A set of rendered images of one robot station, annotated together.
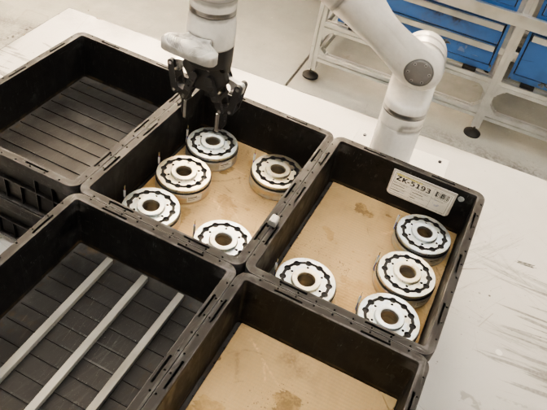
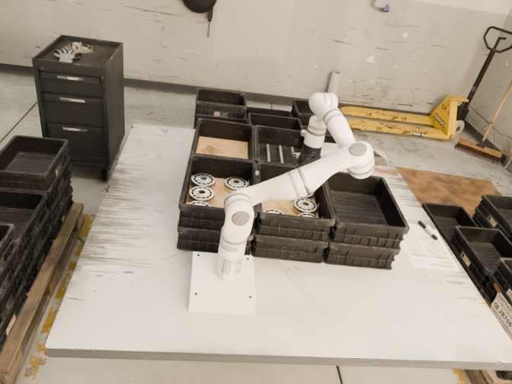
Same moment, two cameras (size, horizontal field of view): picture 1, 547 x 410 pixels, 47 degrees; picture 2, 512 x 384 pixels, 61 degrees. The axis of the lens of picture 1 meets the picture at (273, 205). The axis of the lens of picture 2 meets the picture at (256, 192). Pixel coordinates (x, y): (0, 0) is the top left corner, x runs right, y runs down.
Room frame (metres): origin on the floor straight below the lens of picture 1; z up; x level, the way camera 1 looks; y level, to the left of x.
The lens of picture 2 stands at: (2.18, -0.65, 1.87)
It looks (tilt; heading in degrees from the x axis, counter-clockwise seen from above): 33 degrees down; 156
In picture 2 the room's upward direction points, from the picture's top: 10 degrees clockwise
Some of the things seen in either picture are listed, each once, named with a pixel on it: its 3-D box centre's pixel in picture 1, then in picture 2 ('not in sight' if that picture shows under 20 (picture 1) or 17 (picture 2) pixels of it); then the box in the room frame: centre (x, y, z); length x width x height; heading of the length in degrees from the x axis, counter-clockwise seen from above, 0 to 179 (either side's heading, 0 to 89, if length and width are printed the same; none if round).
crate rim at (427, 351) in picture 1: (374, 233); (220, 183); (0.75, -0.18, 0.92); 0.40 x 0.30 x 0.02; 163
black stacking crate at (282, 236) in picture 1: (367, 253); (219, 193); (0.75, -0.18, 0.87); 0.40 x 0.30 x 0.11; 163
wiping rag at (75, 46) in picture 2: not in sight; (78, 46); (-1.16, -0.72, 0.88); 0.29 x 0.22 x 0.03; 165
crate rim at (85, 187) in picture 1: (217, 163); (292, 191); (0.84, 0.11, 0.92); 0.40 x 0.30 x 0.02; 163
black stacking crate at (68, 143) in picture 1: (80, 124); (358, 209); (0.93, 0.40, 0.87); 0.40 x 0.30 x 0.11; 163
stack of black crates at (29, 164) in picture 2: not in sight; (34, 187); (-0.13, -0.99, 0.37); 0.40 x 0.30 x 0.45; 165
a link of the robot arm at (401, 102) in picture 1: (415, 76); (237, 219); (1.11, -0.22, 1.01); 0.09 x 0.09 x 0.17; 81
